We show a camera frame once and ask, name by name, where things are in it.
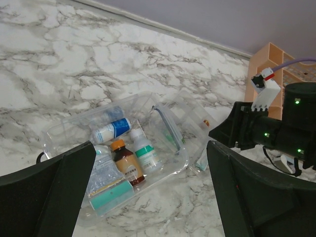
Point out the white green-label medicine bottle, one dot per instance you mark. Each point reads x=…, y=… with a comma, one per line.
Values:
x=145, y=152

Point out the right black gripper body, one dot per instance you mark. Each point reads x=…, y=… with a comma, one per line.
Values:
x=256, y=128

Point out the clear plastic medicine box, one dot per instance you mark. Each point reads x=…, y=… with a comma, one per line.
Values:
x=72, y=131

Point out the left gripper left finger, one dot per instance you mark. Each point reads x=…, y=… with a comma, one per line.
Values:
x=44, y=200

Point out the white blue clip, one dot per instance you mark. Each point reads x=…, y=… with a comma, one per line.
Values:
x=285, y=164

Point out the white blue small bottle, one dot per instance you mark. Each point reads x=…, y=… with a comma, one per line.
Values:
x=110, y=131

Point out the white blue gauze packet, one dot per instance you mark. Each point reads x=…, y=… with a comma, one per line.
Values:
x=104, y=172

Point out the brown orange-cap medicine bottle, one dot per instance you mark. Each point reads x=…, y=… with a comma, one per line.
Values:
x=127, y=163

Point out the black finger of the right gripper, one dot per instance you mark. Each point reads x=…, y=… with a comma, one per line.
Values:
x=228, y=131

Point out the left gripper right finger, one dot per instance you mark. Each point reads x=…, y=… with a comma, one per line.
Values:
x=256, y=201

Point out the orange plastic file organizer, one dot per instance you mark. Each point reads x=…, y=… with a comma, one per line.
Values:
x=272, y=56

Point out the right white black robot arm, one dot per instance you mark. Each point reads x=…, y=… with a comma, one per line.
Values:
x=294, y=134

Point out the small clear teal packet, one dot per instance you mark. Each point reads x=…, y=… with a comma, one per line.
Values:
x=202, y=162

